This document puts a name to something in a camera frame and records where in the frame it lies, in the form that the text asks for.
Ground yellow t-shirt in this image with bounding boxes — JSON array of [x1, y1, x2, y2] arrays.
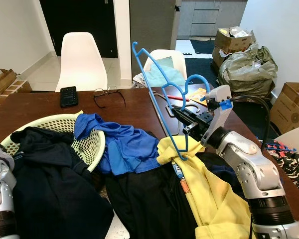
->
[[156, 134, 255, 239]]

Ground dark navy garment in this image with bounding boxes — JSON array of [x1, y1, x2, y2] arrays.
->
[[10, 127, 115, 239]]

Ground pink pen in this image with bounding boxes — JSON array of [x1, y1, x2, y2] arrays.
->
[[165, 94, 210, 108]]

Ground orange packet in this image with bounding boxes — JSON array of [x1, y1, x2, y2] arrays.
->
[[187, 87, 210, 103]]

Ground teal cloth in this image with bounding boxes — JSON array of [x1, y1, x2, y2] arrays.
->
[[140, 57, 186, 88]]

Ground white plastic chair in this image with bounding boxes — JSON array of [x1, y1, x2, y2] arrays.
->
[[55, 32, 109, 93], [142, 49, 187, 88], [272, 123, 299, 200]]

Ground blue garment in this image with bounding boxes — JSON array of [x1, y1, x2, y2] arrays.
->
[[74, 113, 162, 176]]

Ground green plastic bag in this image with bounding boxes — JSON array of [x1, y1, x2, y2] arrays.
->
[[218, 44, 279, 97]]

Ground black eyeglasses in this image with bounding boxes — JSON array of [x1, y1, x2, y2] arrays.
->
[[92, 86, 126, 109]]

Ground open cardboard box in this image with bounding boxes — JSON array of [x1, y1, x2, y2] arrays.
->
[[214, 27, 256, 54]]

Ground black garment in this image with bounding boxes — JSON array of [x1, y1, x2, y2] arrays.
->
[[104, 152, 255, 239]]

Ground brown cardboard box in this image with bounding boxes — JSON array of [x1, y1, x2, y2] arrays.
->
[[271, 82, 299, 134]]

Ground patterned dark cloth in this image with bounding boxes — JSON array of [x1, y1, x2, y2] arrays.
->
[[264, 142, 299, 190]]

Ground grey drawer cabinet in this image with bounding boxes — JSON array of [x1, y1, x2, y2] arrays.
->
[[177, 0, 247, 38]]

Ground black wallet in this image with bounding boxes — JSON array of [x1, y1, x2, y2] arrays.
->
[[60, 86, 79, 108]]

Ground pale green laundry basket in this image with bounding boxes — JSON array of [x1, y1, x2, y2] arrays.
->
[[0, 112, 106, 173]]

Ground flattened cardboard box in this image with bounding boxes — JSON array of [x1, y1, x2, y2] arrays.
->
[[0, 69, 33, 100]]

